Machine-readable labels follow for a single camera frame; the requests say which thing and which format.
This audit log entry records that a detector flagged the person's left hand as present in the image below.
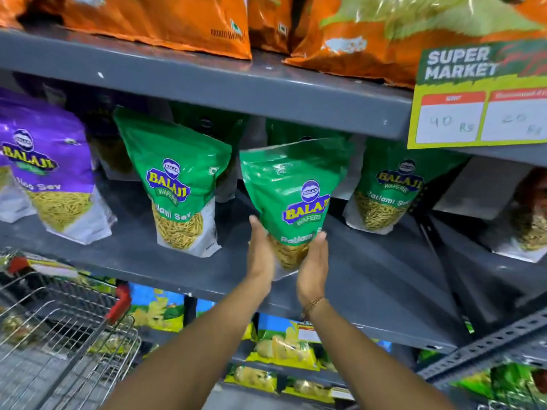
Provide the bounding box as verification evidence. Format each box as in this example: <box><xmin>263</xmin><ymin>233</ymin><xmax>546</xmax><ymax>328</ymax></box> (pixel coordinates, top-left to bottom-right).
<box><xmin>247</xmin><ymin>215</ymin><xmax>277</xmax><ymax>292</ymax></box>

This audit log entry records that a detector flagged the person's right hand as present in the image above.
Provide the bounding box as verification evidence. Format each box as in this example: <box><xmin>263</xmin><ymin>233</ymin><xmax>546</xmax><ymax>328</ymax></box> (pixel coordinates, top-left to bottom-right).
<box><xmin>297</xmin><ymin>230</ymin><xmax>330</xmax><ymax>310</ymax></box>

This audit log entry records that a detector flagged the person's right forearm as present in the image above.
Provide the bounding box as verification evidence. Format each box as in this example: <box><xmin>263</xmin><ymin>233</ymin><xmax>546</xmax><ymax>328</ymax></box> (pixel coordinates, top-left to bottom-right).
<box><xmin>301</xmin><ymin>298</ymin><xmax>454</xmax><ymax>410</ymax></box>

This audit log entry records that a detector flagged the person's left forearm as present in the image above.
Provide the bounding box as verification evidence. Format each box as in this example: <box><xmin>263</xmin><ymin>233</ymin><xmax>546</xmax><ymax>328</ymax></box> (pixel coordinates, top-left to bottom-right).
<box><xmin>100</xmin><ymin>273</ymin><xmax>274</xmax><ymax>410</ymax></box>

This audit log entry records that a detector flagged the blue and yellow chips packet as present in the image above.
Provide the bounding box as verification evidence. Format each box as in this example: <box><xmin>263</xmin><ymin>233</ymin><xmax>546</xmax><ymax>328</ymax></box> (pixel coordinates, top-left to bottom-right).
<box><xmin>127</xmin><ymin>282</ymin><xmax>185</xmax><ymax>333</ymax></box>
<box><xmin>281</xmin><ymin>377</ymin><xmax>336</xmax><ymax>404</ymax></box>
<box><xmin>246</xmin><ymin>313</ymin><xmax>320</xmax><ymax>371</ymax></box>
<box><xmin>224</xmin><ymin>364</ymin><xmax>279</xmax><ymax>393</ymax></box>

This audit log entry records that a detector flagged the grey metal shelf rack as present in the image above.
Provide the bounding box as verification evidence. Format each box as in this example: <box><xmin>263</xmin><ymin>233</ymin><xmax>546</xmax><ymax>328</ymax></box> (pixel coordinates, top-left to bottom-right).
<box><xmin>0</xmin><ymin>26</ymin><xmax>547</xmax><ymax>410</ymax></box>

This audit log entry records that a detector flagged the slotted grey metal beam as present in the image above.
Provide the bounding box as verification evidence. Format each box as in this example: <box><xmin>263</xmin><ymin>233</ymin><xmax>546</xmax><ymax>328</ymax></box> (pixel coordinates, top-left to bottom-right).
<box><xmin>416</xmin><ymin>308</ymin><xmax>547</xmax><ymax>386</ymax></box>

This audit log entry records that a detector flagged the brown and white snack packet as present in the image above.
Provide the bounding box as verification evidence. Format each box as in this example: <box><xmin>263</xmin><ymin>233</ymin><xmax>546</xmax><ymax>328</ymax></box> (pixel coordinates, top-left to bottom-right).
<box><xmin>481</xmin><ymin>167</ymin><xmax>547</xmax><ymax>264</ymax></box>

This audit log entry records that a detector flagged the green and white price sign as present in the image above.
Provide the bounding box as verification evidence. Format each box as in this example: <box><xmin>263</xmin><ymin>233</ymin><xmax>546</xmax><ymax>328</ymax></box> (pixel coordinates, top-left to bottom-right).
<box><xmin>407</xmin><ymin>38</ymin><xmax>547</xmax><ymax>150</ymax></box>

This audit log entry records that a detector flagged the purple snack packet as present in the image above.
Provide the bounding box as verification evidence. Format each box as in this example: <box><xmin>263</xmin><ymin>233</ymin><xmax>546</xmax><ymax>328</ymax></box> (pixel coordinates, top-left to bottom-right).
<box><xmin>0</xmin><ymin>87</ymin><xmax>118</xmax><ymax>246</ymax></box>
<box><xmin>0</xmin><ymin>153</ymin><xmax>38</xmax><ymax>224</ymax></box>

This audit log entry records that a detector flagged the orange and green snack packet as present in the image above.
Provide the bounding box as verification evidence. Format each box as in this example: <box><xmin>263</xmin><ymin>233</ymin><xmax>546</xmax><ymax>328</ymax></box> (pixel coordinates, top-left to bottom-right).
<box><xmin>283</xmin><ymin>0</ymin><xmax>547</xmax><ymax>89</ymax></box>

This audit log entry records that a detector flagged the bright green snack packet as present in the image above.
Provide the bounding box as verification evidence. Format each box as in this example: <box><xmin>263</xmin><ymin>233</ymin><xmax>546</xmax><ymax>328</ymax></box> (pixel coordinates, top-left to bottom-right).
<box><xmin>452</xmin><ymin>364</ymin><xmax>547</xmax><ymax>410</ymax></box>

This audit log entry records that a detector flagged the gold bracelet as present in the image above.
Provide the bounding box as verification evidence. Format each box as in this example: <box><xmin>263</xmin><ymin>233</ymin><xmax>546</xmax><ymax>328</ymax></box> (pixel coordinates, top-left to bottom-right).
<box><xmin>301</xmin><ymin>297</ymin><xmax>329</xmax><ymax>321</ymax></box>

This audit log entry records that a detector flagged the metal wire shopping cart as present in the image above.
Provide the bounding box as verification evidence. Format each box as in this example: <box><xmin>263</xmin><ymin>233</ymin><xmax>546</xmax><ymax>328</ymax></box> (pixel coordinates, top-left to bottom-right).
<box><xmin>0</xmin><ymin>247</ymin><xmax>142</xmax><ymax>410</ymax></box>

